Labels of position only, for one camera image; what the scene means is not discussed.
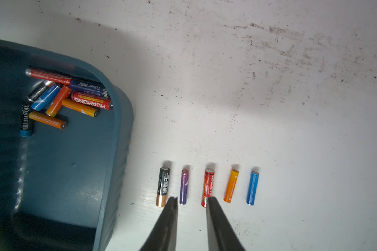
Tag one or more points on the blue silver battery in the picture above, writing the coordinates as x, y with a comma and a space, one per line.
47, 97

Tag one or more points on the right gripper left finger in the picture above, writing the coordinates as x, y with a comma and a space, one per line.
163, 237

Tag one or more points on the black Tianqiu battery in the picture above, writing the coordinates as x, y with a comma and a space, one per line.
26, 128

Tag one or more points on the orange slim battery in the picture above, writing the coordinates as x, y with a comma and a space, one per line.
50, 121

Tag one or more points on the black orange battery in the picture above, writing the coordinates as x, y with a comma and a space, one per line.
163, 185

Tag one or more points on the long red battery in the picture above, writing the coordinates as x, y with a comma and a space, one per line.
49, 76

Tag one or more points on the teal plastic storage box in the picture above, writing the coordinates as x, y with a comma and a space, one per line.
59, 188

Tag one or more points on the silver black battery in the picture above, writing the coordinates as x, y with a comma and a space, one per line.
39, 90

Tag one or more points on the light blue slim battery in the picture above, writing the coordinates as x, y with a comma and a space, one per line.
252, 188

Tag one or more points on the dark blue battery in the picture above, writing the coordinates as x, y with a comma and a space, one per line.
89, 87

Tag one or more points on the orange battery in box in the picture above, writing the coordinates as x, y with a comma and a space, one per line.
56, 104

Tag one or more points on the red yellow Huahong battery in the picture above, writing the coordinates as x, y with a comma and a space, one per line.
92, 100

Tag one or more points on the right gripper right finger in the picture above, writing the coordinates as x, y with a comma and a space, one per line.
221, 236

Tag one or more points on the purple battery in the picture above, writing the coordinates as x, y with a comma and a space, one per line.
184, 186

